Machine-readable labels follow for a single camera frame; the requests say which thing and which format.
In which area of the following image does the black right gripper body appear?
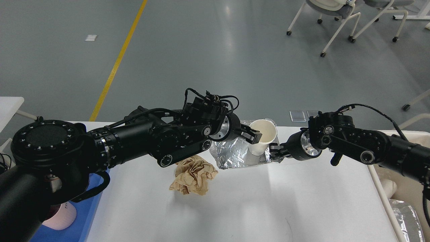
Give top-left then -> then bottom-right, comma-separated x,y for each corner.
286,130 -> 321,161

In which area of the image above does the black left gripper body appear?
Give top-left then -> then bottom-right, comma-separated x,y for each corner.
209,114 -> 242,142

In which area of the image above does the white paper cup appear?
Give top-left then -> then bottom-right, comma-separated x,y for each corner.
249,119 -> 277,156

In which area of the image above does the brown paper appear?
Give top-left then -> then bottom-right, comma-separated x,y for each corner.
169,155 -> 218,196

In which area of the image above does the pink plastic mug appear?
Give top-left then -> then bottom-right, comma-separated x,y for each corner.
42,202 -> 77,230

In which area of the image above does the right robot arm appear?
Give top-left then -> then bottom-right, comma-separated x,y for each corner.
269,103 -> 430,222

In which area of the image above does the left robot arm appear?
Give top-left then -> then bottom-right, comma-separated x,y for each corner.
0,88 -> 262,242

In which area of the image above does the floor outlet plate left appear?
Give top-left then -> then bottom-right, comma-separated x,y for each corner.
289,111 -> 307,122

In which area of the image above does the floor outlet plate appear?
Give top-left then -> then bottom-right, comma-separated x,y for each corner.
306,110 -> 318,119
289,111 -> 307,122

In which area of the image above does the floor outlet plate right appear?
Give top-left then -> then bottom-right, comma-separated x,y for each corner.
306,110 -> 318,119

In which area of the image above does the beige plastic bin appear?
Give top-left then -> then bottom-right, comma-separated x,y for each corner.
368,130 -> 430,242

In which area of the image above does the white chair leg with caster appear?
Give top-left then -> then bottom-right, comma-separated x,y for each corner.
401,89 -> 430,112

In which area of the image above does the foil item in bin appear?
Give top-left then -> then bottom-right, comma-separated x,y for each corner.
389,199 -> 425,242

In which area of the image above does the white grey chair left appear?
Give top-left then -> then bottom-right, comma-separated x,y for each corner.
286,0 -> 361,57

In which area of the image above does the white grey chair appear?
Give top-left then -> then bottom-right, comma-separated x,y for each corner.
348,0 -> 415,43
286,0 -> 361,57

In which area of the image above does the white desk base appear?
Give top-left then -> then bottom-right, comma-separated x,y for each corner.
395,0 -> 430,21

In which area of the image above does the blue plastic tray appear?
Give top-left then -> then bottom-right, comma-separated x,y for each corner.
30,194 -> 101,242

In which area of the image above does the white grey chair right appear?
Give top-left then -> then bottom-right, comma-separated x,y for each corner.
348,0 -> 415,43

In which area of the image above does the white side table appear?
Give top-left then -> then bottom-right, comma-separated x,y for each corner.
0,96 -> 25,132

